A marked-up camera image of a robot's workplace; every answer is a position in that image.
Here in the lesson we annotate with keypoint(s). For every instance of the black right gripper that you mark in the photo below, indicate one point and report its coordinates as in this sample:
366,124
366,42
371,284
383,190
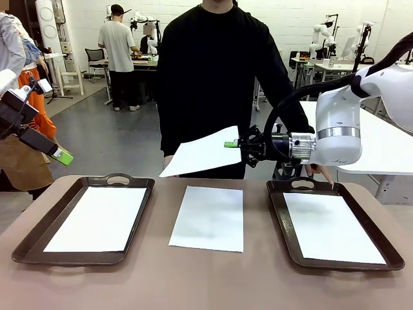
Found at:
280,147

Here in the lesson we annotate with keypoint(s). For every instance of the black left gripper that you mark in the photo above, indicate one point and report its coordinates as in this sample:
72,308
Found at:
16,113

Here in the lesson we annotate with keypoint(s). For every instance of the white A4 paper sheet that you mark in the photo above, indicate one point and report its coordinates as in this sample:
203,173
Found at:
200,155
96,219
332,229

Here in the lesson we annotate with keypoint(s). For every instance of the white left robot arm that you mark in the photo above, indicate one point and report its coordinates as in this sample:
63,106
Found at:
6,80

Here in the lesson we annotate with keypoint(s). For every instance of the person's left forearm black sleeve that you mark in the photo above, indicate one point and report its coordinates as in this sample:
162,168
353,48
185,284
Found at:
300,119

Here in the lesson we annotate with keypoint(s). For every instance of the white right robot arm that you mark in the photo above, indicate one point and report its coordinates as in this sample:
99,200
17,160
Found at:
338,113

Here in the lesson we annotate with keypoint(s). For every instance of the person's right forearm black sleeve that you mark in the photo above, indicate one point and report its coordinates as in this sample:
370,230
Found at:
171,129

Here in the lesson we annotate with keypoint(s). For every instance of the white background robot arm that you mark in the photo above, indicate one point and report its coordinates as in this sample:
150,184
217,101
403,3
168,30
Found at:
137,17
317,35
358,45

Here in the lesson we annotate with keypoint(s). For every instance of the person's right hand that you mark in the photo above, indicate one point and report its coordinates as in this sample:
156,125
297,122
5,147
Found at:
167,161

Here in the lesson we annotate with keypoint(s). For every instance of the person's left hand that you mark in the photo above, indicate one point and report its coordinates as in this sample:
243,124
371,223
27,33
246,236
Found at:
317,169

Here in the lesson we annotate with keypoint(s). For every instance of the person with brown apron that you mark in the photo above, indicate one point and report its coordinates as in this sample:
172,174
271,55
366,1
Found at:
22,168

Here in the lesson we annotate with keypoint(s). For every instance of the dark folding step stool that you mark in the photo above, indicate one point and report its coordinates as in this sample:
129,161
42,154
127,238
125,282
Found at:
287,171

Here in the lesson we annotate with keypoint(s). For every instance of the black floor tripod stand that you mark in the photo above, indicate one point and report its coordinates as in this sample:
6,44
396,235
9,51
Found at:
59,95

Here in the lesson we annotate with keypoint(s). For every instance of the brown plastic serving tray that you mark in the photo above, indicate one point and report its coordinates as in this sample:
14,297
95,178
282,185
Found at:
277,210
38,232

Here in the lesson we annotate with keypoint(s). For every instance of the white A4 paper stack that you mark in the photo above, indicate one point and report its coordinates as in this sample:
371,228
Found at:
206,219

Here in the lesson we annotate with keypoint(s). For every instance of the person in black sweater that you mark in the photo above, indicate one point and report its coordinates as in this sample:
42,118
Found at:
213,64

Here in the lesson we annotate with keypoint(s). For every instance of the black office chair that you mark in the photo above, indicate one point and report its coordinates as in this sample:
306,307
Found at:
93,61

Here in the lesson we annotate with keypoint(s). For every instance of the white background desk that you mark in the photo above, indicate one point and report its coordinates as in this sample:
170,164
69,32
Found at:
326,68

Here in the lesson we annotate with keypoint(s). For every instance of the person in grey t-shirt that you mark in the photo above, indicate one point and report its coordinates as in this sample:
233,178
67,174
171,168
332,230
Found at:
117,45

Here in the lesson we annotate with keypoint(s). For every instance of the wooden background work table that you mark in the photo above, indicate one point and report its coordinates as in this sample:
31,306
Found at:
145,63

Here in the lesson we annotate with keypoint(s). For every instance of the white patterned cup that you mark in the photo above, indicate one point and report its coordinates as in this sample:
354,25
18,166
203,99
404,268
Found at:
333,62

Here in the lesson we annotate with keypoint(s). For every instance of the white tower air conditioner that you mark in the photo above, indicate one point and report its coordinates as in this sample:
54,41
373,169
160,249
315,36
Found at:
48,26

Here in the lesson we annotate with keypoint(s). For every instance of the seated background person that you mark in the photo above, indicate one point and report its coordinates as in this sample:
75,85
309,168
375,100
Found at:
148,42

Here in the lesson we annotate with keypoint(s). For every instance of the black pole stand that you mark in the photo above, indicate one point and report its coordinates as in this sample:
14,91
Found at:
359,51

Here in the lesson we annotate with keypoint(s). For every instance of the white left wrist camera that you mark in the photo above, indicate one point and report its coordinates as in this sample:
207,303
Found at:
43,84

